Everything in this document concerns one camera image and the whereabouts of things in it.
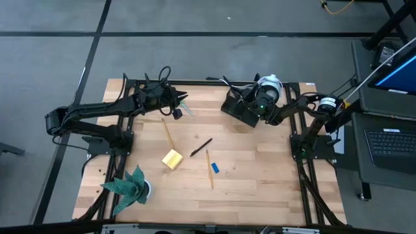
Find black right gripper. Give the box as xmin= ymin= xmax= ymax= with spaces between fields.
xmin=222 ymin=75 xmax=277 ymax=126

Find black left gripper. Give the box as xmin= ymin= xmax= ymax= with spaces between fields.
xmin=139 ymin=83 xmax=189 ymax=120

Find green-handled scissors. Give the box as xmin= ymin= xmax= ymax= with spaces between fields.
xmin=178 ymin=99 xmax=195 ymax=117

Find black pen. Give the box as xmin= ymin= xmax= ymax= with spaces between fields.
xmin=189 ymin=137 xmax=214 ymax=158

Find yellow sticky note pad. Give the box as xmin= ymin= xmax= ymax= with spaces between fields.
xmin=161 ymin=148 xmax=184 ymax=171

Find black desk organizer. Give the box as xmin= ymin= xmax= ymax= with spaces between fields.
xmin=220 ymin=87 xmax=261 ymax=128

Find white round desk lamp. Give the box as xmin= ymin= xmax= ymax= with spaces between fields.
xmin=256 ymin=73 xmax=284 ymax=105

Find green potted plant white pot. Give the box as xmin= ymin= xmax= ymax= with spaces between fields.
xmin=99 ymin=164 xmax=153 ymax=216

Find white paper sheet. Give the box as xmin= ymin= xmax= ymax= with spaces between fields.
xmin=333 ymin=125 xmax=346 ymax=155

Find laptop computer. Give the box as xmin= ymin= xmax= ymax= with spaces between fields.
xmin=350 ymin=38 xmax=416 ymax=202

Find black power adapter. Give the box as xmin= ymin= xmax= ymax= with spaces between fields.
xmin=370 ymin=41 xmax=404 ymax=71

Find black stand leg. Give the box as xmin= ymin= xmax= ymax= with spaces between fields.
xmin=362 ymin=0 xmax=416 ymax=51

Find monitor with blue screen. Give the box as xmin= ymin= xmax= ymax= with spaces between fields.
xmin=367 ymin=45 xmax=416 ymax=97

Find black keyboard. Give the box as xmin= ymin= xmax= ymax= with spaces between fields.
xmin=363 ymin=128 xmax=416 ymax=176

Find gray chair leg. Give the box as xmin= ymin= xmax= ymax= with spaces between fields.
xmin=0 ymin=142 xmax=26 ymax=157

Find black crossbar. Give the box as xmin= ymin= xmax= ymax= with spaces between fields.
xmin=0 ymin=220 xmax=416 ymax=234

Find white lamp cable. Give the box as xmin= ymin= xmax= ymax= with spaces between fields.
xmin=219 ymin=79 xmax=257 ymax=89

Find black aluminium table frame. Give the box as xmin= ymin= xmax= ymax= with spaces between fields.
xmin=73 ymin=77 xmax=347 ymax=228

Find yellow cable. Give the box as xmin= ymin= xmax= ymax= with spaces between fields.
xmin=319 ymin=0 xmax=355 ymax=16

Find white diagonal cable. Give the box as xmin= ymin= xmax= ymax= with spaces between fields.
xmin=343 ymin=37 xmax=416 ymax=104

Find silver aluminium bracket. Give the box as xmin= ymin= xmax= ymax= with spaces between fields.
xmin=281 ymin=226 xmax=321 ymax=234
xmin=101 ymin=223 xmax=140 ymax=234

